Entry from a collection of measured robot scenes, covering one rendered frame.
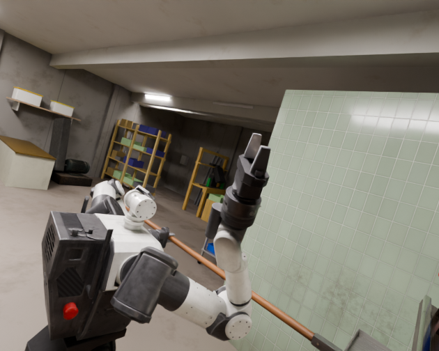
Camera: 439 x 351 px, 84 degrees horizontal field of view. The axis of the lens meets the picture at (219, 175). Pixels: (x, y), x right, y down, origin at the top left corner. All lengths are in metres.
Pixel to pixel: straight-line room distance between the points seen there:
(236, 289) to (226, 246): 0.16
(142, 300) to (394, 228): 1.87
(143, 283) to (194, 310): 0.16
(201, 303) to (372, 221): 1.70
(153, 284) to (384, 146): 1.98
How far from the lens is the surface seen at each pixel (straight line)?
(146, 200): 0.76
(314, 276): 2.35
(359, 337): 1.30
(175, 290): 0.66
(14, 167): 6.32
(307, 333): 1.07
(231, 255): 0.63
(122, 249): 0.72
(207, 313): 0.73
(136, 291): 0.63
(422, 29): 2.47
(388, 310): 2.26
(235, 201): 0.56
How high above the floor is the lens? 1.68
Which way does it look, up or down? 3 degrees down
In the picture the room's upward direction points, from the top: 17 degrees clockwise
